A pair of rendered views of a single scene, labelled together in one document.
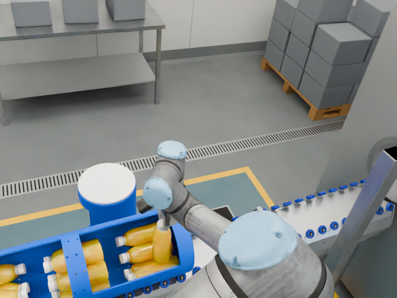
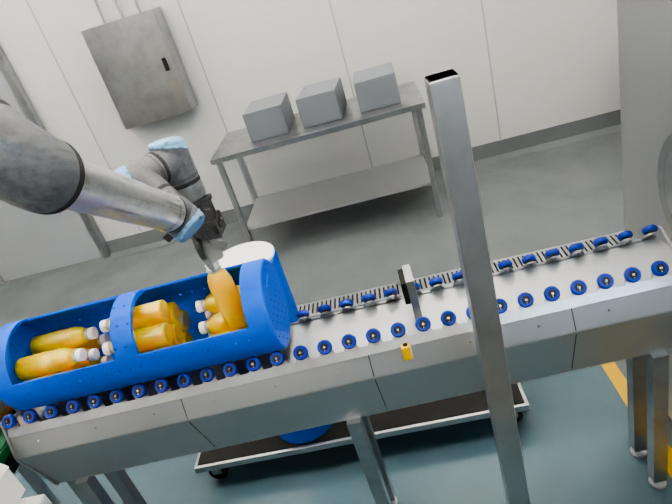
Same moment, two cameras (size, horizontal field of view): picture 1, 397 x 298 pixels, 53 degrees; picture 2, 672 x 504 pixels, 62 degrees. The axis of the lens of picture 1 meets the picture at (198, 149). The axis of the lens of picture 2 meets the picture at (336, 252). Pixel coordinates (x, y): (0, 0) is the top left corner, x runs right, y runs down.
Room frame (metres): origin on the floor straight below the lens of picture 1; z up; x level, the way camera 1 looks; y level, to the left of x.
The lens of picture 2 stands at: (-0.02, -1.01, 1.96)
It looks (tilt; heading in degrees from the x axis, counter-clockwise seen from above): 27 degrees down; 36
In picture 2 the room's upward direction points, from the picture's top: 18 degrees counter-clockwise
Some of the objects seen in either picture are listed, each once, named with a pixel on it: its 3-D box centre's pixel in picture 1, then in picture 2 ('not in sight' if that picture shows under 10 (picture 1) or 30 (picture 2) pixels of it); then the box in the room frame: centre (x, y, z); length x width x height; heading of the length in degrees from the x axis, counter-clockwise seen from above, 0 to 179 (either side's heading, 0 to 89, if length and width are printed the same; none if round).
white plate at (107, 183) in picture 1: (107, 182); (240, 260); (1.36, 0.43, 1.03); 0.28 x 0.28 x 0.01
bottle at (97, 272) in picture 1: (80, 277); (139, 340); (0.79, 0.37, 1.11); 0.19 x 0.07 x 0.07; 119
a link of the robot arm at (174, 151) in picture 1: (171, 161); (173, 162); (0.94, 0.08, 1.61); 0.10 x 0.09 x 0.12; 173
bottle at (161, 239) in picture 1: (162, 241); (226, 294); (0.93, 0.09, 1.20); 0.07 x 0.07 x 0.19
